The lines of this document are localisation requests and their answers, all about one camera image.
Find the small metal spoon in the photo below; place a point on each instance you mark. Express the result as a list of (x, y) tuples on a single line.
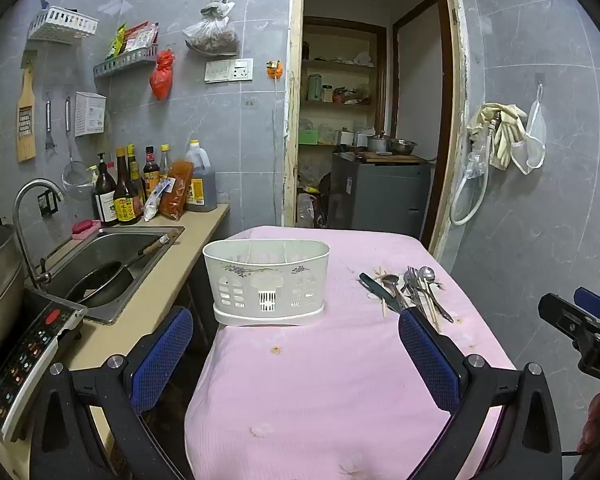
[(391, 280)]

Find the storage shelf unit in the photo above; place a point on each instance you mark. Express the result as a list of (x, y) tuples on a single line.
[(340, 105)]

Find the steel utensil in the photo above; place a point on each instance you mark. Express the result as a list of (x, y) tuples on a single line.
[(416, 290)]

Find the wooden door frame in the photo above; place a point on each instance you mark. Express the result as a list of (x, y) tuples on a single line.
[(292, 110)]

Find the cooking oil jug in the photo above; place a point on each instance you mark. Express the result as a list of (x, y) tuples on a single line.
[(202, 185)]

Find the metal peeler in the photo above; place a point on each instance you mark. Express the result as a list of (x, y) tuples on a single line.
[(48, 120)]

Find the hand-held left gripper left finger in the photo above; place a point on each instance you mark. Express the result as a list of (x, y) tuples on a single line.
[(162, 355)]

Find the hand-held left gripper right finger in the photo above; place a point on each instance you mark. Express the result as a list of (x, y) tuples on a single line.
[(427, 360)]

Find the plastic bottle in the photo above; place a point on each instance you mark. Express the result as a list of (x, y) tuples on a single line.
[(305, 210)]

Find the wall socket with plug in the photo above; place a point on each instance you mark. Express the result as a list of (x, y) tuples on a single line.
[(47, 202)]

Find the induction cooker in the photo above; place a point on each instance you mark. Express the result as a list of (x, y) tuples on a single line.
[(25, 350)]

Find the dark sauce bottle with pump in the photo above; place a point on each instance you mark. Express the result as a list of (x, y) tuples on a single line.
[(105, 200)]

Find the wooden chopstick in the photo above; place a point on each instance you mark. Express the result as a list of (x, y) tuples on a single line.
[(432, 312)]

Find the yellow seasoning packet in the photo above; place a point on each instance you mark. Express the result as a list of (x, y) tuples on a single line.
[(116, 42)]

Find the red-label sauce bottle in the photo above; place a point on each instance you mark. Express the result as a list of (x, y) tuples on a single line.
[(151, 167)]

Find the steel faucet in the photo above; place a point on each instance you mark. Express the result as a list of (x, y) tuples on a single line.
[(22, 220)]

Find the kitchen counter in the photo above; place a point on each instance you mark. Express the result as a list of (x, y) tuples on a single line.
[(180, 270)]

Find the orange wall hook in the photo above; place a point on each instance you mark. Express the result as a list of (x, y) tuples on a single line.
[(275, 67)]

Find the steel sink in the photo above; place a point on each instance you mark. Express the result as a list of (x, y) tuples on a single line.
[(105, 250)]

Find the grey cabinet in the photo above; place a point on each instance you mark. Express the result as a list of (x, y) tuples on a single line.
[(380, 195)]

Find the green box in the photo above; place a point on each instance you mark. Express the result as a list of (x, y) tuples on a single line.
[(308, 137)]

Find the tall soy sauce bottle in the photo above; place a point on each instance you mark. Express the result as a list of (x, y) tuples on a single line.
[(127, 195)]

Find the steel bowl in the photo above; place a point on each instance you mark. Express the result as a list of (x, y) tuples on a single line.
[(403, 147)]

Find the black frying pan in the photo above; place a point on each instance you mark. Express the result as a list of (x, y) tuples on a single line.
[(102, 285)]

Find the grey wall shelf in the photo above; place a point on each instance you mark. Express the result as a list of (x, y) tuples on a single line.
[(125, 62)]

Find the large metal spoon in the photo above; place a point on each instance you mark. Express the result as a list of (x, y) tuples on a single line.
[(428, 273)]

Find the cream rubber gloves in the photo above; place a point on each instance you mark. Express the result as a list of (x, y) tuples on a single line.
[(502, 132)]

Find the white plastic utensil holder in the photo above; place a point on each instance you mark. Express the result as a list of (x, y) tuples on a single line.
[(265, 280)]

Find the steel pot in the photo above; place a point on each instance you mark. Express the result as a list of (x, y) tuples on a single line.
[(378, 143)]

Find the clear bag of dried goods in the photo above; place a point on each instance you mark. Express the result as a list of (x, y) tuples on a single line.
[(212, 32)]

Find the wooden grater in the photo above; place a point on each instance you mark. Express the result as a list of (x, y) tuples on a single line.
[(26, 125)]

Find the white wall switch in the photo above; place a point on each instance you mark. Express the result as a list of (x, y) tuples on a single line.
[(217, 71)]

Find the green thermos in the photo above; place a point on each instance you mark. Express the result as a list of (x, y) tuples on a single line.
[(314, 87)]

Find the person's right hand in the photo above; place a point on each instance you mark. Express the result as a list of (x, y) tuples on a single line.
[(592, 425)]

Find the pink sponge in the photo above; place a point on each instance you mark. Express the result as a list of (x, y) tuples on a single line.
[(85, 228)]

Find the red plastic bag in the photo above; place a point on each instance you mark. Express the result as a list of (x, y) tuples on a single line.
[(161, 77)]

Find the orange spice packet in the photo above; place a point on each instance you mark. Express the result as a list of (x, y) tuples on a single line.
[(177, 192)]

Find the metal strainer ladle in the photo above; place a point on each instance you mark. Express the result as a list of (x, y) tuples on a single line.
[(75, 177)]

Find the yellow-cap clear bottle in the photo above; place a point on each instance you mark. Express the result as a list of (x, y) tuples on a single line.
[(165, 160)]

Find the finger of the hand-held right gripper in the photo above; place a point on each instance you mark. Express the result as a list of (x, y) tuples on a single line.
[(557, 310), (592, 302)]

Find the white wall basket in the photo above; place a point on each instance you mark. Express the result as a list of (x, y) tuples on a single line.
[(62, 22)]

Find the wooden cutting board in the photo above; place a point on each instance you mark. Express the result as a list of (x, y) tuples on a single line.
[(395, 158)]

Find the pink tablecloth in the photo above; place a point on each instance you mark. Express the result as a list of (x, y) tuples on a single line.
[(330, 385)]

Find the white powder packet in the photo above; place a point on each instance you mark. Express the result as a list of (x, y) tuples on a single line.
[(154, 205)]

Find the red seasoning packet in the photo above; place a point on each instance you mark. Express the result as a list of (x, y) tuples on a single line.
[(142, 37)]

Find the white wall socket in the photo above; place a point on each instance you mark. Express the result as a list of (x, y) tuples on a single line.
[(241, 69)]

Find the white perforated wall box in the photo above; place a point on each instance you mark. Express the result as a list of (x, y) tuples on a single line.
[(90, 113)]

